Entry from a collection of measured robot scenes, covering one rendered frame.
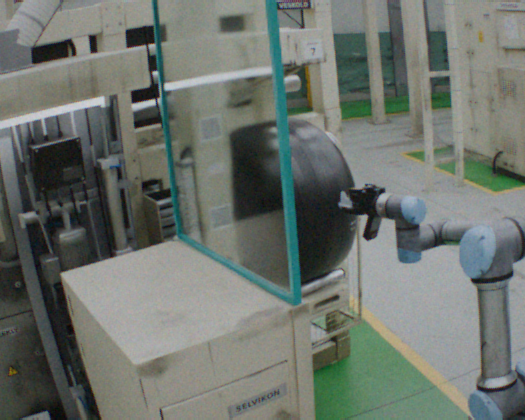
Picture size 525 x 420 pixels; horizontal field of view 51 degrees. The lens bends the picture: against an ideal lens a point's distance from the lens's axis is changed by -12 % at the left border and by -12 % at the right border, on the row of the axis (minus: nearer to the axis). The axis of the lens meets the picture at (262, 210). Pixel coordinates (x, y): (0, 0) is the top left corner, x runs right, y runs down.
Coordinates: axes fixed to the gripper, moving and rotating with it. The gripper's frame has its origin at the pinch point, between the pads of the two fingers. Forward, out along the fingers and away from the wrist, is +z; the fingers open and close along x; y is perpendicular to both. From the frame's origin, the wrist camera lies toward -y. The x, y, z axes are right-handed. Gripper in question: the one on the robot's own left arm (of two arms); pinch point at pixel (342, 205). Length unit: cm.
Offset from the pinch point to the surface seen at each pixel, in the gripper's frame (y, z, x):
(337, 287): -34.2, 18.2, -7.5
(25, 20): 79, 40, 83
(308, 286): -29.5, 18.2, 5.0
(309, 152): 17.7, 8.5, 3.6
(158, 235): -9, 66, 38
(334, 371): -113, 86, -50
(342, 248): -15.8, 5.8, -2.4
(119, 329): 0, -37, 89
